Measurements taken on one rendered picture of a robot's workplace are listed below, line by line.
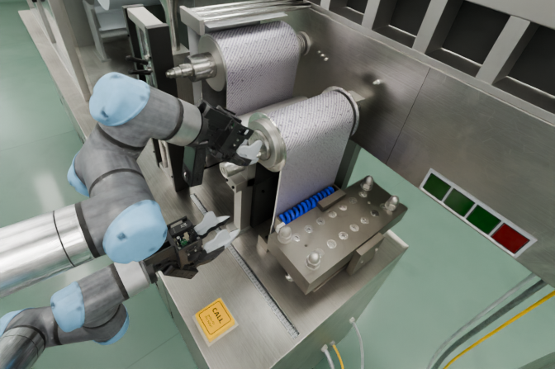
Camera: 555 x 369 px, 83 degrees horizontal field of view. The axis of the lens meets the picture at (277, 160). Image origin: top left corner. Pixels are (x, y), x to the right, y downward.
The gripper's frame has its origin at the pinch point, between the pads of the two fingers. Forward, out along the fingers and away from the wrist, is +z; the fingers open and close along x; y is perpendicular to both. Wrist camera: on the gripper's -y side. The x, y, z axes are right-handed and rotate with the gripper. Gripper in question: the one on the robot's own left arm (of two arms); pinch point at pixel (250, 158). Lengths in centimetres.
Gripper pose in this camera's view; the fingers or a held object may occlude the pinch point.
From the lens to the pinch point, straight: 72.5
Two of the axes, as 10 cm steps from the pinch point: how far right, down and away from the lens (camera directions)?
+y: 5.8, -7.9, -1.9
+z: 5.4, 1.9, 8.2
